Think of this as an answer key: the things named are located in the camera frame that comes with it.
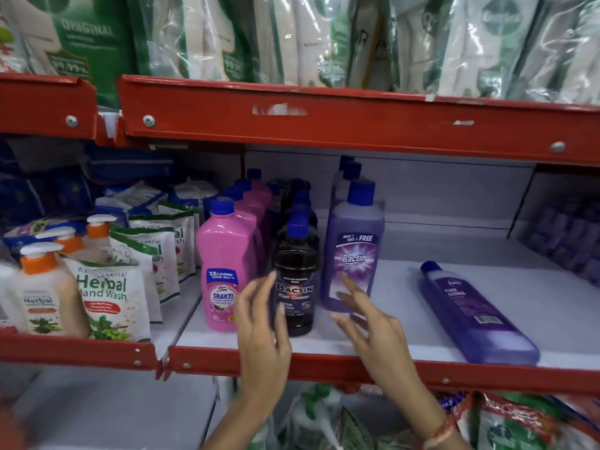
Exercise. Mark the white hand wash refill pouch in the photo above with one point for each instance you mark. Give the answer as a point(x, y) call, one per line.
point(166, 257)
point(186, 238)
point(112, 299)
point(150, 271)

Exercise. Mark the person's left forearm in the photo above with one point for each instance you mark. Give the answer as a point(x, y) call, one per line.
point(239, 426)

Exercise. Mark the small purple packet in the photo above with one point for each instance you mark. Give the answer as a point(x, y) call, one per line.
point(454, 403)

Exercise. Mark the person's right thumb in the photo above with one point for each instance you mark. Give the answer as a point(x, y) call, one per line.
point(346, 325)

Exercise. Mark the white shelf board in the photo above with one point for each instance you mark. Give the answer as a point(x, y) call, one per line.
point(117, 407)

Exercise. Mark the green leaf print pouch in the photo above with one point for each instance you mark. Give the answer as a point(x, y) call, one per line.
point(318, 417)

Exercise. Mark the grey shelf bracket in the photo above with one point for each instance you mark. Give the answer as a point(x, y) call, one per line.
point(522, 201)

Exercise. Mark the person's left thumb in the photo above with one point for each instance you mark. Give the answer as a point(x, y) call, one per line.
point(284, 325)

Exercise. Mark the blue and yellow packet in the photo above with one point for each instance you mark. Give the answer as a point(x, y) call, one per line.
point(33, 228)

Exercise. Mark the long red shelf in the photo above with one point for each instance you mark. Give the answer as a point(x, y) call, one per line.
point(356, 121)

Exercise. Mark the blue and white pouch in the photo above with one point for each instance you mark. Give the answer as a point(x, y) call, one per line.
point(131, 199)
point(194, 192)

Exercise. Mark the stack of dark blue packets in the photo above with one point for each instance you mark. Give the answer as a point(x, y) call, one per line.
point(56, 182)

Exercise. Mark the red and green pouch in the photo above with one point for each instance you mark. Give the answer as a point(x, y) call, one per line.
point(529, 424)

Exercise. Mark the person's right hand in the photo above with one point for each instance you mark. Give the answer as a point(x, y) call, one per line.
point(384, 351)

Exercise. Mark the person's right forearm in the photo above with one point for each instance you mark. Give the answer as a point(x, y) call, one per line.
point(424, 417)

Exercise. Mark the pink cleaner bottle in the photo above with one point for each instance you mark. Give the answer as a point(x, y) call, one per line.
point(257, 194)
point(225, 262)
point(248, 206)
point(260, 182)

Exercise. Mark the person's left hand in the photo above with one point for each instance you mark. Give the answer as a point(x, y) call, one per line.
point(262, 351)

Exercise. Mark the row of green white pouches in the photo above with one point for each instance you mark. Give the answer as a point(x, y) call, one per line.
point(300, 37)

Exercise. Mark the stack of purple packets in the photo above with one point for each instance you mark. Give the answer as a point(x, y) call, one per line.
point(569, 234)

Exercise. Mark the short red shelf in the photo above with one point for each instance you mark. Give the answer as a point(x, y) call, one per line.
point(42, 107)

